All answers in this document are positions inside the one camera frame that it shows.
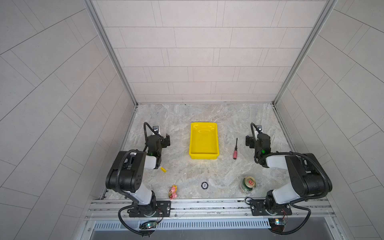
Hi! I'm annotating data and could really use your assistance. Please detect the right circuit board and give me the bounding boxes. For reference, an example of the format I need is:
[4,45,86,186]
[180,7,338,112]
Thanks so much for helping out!
[268,219,286,233]

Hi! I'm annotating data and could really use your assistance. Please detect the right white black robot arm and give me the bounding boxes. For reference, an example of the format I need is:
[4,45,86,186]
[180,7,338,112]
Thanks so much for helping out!
[246,123,333,215]

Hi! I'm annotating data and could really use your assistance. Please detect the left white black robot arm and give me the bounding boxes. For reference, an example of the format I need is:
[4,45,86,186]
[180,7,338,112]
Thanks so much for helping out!
[105,122,171,217]

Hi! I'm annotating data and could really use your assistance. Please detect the pink toy figure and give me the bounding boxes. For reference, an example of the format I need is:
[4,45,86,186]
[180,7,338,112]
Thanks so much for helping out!
[169,185,178,200]

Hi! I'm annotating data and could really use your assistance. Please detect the yellow plastic bin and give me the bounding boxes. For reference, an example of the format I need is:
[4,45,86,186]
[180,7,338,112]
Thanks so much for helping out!
[189,122,220,160]

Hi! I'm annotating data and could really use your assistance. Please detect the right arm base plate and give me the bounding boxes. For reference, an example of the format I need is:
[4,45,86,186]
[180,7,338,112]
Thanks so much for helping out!
[245,198,292,216]

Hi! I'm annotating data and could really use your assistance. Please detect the left circuit board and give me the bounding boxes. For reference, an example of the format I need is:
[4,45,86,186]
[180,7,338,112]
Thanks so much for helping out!
[139,221,159,230]

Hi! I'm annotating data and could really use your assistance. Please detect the pink handled screwdriver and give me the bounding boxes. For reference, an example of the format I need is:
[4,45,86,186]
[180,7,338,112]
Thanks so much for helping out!
[233,138,238,160]

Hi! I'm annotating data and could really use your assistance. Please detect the green tin can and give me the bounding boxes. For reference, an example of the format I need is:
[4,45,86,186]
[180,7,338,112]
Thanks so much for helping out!
[241,176,256,192]

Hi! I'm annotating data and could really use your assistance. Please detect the circuit board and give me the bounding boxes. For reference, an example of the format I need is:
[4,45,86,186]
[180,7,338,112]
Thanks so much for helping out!
[268,219,286,233]
[139,221,159,230]

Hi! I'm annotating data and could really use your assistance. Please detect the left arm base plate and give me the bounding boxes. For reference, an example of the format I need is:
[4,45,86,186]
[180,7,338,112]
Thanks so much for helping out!
[127,201,171,218]

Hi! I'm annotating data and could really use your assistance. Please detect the aluminium rail frame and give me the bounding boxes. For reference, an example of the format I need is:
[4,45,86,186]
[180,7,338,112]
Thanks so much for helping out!
[83,196,335,223]

